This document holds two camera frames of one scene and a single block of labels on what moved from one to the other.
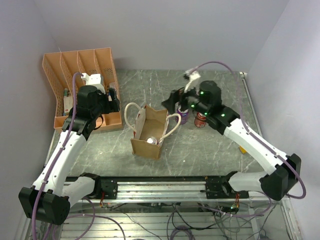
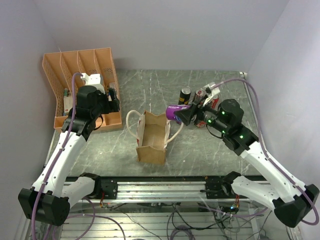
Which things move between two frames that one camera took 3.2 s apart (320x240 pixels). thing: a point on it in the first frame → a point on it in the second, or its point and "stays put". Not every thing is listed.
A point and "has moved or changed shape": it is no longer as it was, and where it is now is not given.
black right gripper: [169, 103] → [186, 115]
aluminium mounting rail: [221, 190] stays put
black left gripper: [111, 106] stays put
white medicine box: [68, 101] stays put
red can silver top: [200, 120] stays put
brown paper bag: [151, 127] has moved or changed shape
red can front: [152, 140] has moved or changed shape
